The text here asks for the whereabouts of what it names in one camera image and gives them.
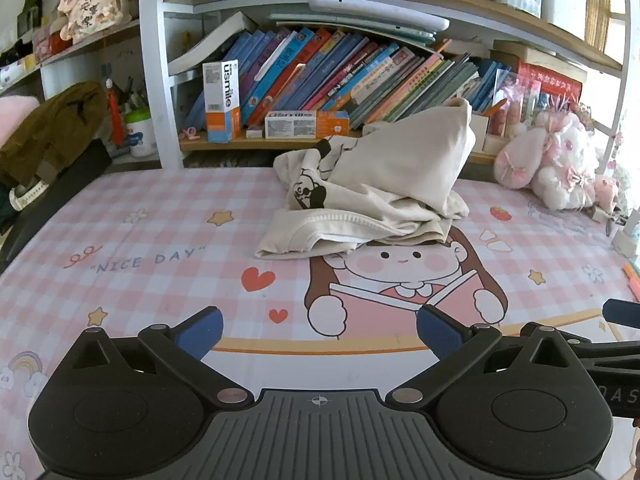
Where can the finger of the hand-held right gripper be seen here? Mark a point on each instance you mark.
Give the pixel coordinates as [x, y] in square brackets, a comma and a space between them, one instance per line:
[617, 308]
[605, 351]

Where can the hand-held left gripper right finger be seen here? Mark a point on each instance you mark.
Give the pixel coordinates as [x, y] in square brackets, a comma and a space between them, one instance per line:
[440, 332]

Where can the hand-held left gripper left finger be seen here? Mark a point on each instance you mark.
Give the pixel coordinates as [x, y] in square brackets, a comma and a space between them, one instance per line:
[200, 332]

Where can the cream printed t-shirt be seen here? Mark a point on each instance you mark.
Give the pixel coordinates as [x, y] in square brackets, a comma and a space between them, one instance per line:
[400, 160]

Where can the orange highlighter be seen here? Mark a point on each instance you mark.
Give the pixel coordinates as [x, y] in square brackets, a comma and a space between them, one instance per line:
[632, 280]

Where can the pink cartoon table mat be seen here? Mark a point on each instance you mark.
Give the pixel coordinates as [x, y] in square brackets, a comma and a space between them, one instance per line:
[150, 240]

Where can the small pink plush toy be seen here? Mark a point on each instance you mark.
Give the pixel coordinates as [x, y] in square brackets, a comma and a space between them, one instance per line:
[606, 191]

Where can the pink white plush bunny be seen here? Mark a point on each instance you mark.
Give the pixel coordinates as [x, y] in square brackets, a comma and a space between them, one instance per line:
[555, 160]

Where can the small pink clip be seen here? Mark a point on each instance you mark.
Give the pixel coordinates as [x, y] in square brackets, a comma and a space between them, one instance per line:
[189, 134]

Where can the white jar with green lid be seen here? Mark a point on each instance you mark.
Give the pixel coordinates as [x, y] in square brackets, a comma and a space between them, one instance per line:
[142, 137]

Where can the beige open box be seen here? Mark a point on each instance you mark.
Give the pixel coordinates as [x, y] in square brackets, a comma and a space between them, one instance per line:
[481, 132]

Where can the small white grey box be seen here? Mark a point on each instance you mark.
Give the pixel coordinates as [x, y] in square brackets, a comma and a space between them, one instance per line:
[254, 133]

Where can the black flat panel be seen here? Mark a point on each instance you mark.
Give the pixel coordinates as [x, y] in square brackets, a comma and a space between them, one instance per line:
[65, 175]

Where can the white wristwatch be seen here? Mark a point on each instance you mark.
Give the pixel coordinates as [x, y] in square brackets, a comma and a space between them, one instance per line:
[27, 195]

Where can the clear packet of pens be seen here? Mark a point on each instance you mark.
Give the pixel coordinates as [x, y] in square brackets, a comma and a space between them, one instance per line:
[515, 105]

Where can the flat white orange box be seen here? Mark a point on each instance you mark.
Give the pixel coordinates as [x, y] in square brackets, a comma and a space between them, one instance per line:
[300, 125]

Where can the orange red tube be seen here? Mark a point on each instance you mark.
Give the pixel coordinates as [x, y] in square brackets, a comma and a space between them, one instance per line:
[116, 115]

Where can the red books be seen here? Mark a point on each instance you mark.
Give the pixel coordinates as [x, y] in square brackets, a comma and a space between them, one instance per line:
[555, 82]

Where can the tall white orange box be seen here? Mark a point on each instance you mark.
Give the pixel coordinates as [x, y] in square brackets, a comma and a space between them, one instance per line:
[220, 90]

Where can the bunch of pens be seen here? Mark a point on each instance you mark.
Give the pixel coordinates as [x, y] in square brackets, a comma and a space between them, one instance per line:
[135, 97]

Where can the white wooden bookshelf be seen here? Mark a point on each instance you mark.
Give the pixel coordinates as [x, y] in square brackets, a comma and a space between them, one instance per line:
[160, 85]

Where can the brown jacket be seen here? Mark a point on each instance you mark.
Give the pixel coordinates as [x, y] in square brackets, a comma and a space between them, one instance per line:
[55, 125]

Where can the row of upright books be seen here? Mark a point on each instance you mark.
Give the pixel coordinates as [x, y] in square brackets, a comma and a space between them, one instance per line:
[310, 70]

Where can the pink fuzzy cloth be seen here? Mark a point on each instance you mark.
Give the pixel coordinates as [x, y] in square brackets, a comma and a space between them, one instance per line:
[15, 115]

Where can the woven bamboo blind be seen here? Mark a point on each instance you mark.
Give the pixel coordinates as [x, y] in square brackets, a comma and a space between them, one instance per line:
[598, 10]

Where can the white storage box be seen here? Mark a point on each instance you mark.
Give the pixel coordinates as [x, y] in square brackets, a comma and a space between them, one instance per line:
[567, 7]

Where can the green tablet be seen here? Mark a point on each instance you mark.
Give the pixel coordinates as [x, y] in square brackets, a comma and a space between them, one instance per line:
[360, 30]

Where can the white tablet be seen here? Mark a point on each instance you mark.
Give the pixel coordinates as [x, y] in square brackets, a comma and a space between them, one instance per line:
[380, 12]

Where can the pink floral paper decoration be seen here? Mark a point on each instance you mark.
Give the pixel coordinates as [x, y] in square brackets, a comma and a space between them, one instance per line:
[92, 5]

